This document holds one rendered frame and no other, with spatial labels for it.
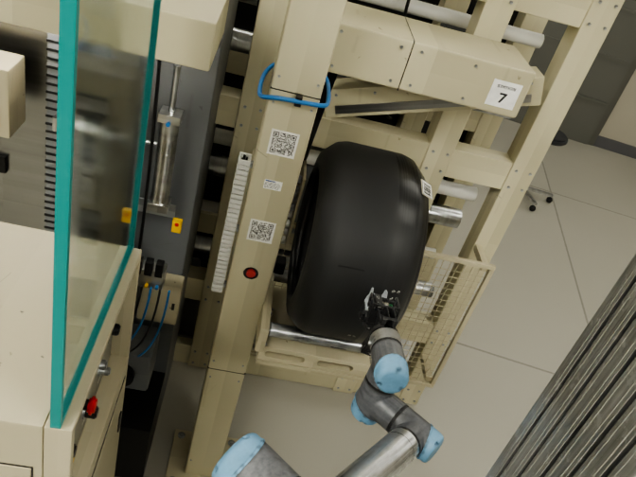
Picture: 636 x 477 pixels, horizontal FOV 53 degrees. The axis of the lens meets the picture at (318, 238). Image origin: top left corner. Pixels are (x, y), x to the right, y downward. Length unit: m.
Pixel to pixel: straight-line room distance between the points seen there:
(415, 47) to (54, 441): 1.35
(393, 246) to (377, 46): 0.58
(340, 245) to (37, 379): 0.79
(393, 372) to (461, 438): 1.87
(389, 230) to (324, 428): 1.49
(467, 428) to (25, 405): 2.40
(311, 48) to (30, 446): 1.05
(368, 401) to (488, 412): 2.01
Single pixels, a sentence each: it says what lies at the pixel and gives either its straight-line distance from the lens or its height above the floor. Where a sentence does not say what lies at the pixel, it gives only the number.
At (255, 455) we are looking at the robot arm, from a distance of 1.21.
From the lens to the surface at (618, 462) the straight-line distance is 0.81.
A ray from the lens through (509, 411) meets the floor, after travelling 3.52.
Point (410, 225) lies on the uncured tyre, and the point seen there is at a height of 1.41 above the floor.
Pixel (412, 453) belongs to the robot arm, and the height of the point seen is 1.23.
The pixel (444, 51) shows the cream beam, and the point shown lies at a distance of 1.92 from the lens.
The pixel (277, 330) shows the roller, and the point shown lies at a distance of 2.00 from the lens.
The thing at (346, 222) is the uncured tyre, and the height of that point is 1.39.
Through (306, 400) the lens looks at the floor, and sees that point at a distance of 3.08.
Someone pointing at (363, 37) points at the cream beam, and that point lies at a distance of 1.88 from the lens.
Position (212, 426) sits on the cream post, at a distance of 2.48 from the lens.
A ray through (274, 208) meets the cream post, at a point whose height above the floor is 1.31.
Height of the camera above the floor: 2.27
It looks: 34 degrees down
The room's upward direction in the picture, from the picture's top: 17 degrees clockwise
